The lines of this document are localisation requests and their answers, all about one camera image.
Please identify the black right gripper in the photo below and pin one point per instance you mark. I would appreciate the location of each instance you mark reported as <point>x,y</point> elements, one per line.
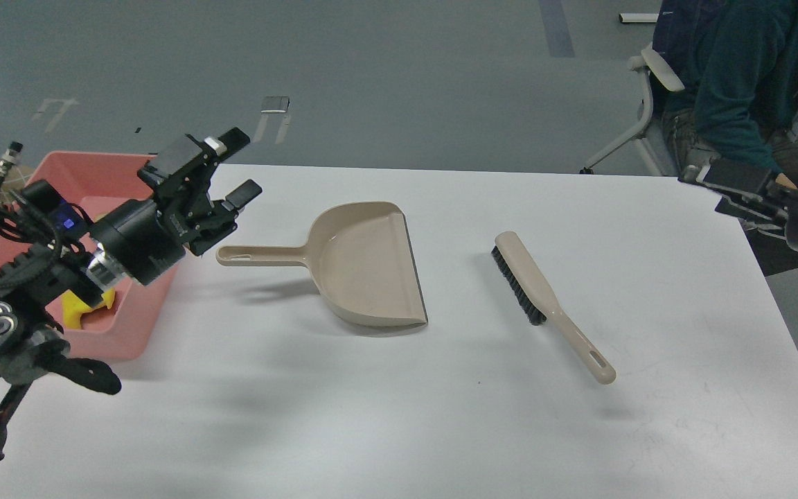
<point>774,209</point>

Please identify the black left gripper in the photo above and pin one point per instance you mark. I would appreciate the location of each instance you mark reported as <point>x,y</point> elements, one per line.
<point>144,239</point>

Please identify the person in teal sweater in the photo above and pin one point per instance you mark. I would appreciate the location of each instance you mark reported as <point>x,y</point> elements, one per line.
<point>738,61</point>

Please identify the beige hand brush black bristles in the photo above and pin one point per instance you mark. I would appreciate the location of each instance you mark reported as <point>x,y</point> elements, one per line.
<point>540,304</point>

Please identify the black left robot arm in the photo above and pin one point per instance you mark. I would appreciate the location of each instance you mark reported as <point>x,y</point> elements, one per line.
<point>49,246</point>

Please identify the white office chair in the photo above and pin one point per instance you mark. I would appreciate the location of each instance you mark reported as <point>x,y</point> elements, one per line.
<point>657,80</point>

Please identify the pink plastic bin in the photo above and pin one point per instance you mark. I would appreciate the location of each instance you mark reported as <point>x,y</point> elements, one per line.
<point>99,183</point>

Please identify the beige plastic dustpan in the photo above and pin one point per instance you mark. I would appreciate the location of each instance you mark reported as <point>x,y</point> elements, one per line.
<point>360,258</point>

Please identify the yellow green sponge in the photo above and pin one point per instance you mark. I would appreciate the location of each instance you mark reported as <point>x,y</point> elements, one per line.
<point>74,308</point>

